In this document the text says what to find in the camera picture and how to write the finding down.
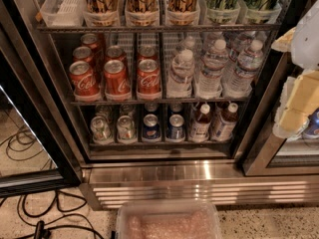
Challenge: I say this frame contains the tea bottle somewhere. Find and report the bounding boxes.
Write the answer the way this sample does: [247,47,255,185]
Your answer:
[211,103,238,141]
[189,104,211,142]

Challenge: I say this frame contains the second row cola can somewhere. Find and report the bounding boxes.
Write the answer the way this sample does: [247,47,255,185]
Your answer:
[73,46,96,68]
[105,45,127,64]
[138,45,158,61]

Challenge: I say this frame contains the black floor cables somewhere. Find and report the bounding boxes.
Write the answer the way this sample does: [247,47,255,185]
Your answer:
[0,189,105,239]

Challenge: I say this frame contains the blue pepsi can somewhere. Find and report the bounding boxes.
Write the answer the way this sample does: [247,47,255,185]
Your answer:
[166,115,185,141]
[143,114,160,139]

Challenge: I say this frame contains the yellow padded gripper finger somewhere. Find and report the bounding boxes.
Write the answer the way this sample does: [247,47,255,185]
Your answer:
[272,70,319,138]

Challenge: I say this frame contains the front middle water bottle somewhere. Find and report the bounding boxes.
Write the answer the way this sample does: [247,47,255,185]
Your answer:
[196,39,228,99]

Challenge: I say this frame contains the front middle Coca-Cola can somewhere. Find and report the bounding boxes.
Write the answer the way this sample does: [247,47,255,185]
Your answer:
[104,60,130,95]

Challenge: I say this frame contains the blue can behind right door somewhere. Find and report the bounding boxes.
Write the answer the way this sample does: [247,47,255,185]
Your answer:
[303,109,319,139]

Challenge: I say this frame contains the open glass fridge door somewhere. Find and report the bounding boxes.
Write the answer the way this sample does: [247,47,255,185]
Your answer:
[0,0,82,197]

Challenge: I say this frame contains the front left Coca-Cola can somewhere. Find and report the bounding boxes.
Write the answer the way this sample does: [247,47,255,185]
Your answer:
[69,61,100,96]

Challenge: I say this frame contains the coca-cola can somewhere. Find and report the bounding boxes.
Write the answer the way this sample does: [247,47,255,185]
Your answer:
[137,59,160,94]
[104,60,130,95]
[69,61,100,96]

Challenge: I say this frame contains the blue Pepsi can left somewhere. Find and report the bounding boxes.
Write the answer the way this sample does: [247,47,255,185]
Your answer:
[143,114,160,139]

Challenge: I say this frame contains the steel fridge base grille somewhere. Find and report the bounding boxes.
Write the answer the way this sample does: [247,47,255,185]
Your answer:
[80,160,319,210]

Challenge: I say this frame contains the green soda can left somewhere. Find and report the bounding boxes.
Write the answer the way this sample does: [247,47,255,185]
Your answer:
[90,116,112,142]

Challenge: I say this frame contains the back left cola can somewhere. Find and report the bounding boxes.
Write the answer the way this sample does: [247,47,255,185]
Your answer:
[81,33,102,51]

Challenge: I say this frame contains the right glass fridge door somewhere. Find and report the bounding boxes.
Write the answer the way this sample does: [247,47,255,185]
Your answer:
[241,52,319,176]

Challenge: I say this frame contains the empty white shelf tray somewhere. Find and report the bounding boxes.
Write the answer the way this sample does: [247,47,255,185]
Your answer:
[40,0,85,27]

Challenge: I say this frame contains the front right Coca-Cola can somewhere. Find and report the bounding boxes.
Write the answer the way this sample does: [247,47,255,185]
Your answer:
[137,59,160,94]

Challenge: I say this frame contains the tea bottle left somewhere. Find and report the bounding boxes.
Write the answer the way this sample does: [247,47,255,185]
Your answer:
[189,104,211,142]

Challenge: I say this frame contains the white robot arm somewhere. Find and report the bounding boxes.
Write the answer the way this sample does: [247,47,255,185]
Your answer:
[271,1,319,138]

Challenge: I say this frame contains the green soda can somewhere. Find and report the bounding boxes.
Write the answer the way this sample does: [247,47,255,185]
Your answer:
[90,116,112,142]
[117,116,136,140]

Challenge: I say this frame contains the second row middle cola can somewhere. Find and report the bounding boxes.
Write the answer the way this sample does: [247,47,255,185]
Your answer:
[105,45,127,64]

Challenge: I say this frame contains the green soda can right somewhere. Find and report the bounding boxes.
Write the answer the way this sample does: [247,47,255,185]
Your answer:
[117,116,136,140]

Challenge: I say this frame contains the clear plastic bin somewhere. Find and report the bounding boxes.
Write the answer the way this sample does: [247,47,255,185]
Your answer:
[116,199,222,239]

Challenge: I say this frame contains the second row right cola can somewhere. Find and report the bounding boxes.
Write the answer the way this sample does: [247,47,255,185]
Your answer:
[138,45,158,61]

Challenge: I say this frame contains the tea bottle right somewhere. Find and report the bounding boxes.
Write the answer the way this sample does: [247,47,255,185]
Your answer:
[211,103,238,141]

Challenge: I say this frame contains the blue Pepsi can right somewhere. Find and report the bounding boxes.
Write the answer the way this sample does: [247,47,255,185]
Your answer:
[166,115,185,141]

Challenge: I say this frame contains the second row left cola can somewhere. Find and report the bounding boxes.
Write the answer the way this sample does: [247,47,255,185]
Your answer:
[73,46,96,68]

